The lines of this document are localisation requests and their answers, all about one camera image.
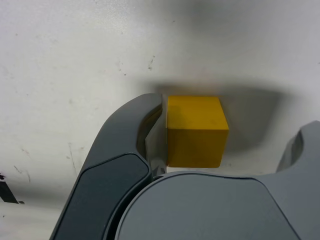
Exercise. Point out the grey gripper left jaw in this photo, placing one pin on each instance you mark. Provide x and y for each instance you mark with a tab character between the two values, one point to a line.
107	175

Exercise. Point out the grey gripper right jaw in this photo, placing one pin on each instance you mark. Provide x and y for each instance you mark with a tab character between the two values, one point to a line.
212	210

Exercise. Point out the yellow cube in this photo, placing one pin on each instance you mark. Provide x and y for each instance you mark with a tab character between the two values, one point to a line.
197	140

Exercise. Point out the black tape strip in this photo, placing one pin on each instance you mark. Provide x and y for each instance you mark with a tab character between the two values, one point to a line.
6	192

